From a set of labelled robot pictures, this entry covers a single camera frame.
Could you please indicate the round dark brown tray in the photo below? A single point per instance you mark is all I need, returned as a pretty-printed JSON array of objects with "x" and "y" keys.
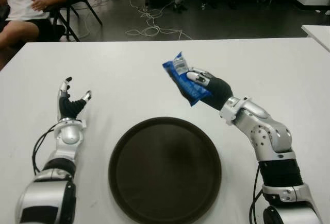
[{"x": 165, "y": 172}]

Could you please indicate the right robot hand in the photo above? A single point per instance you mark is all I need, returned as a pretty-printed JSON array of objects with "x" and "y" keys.
[{"x": 219, "y": 90}]

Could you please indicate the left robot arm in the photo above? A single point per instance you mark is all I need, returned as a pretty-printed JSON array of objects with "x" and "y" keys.
[{"x": 67, "y": 136}]

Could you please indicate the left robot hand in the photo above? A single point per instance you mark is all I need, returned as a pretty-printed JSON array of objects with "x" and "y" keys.
[{"x": 67, "y": 106}]

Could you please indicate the blue Oreo cookie packet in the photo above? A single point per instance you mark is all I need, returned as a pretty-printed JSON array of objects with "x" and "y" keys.
[{"x": 192, "y": 92}]

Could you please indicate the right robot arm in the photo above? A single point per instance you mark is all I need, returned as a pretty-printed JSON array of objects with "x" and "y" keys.
[{"x": 268, "y": 134}]

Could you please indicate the white side table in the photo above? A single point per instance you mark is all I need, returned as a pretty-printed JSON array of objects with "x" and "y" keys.
[{"x": 319, "y": 32}]

